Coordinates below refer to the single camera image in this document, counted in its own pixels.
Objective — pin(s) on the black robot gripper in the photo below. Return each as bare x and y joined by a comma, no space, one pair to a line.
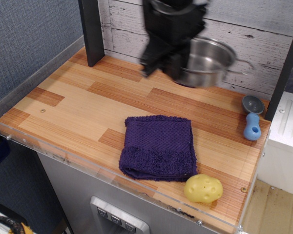
170,25

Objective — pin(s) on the small stainless steel pot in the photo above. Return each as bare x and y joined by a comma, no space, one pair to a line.
208,64

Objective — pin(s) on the purple folded towel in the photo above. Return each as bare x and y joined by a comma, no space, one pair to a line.
158,148

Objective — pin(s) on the yellow toy potato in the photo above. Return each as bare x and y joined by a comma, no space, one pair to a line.
203,188

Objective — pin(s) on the silver button control panel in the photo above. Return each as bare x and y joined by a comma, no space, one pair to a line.
112,220

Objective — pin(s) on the white side cabinet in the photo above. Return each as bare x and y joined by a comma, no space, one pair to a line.
276,164

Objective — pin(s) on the clear acrylic edge guard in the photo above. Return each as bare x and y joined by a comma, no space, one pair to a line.
74,115

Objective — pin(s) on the dark left vertical post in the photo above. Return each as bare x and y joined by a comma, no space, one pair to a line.
91,24

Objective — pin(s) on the dark vertical post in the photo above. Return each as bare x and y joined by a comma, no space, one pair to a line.
91,24
281,85

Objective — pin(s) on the blue handled grey scoop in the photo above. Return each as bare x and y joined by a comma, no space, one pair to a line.
253,106

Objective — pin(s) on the dark right vertical post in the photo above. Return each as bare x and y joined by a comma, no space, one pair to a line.
281,85

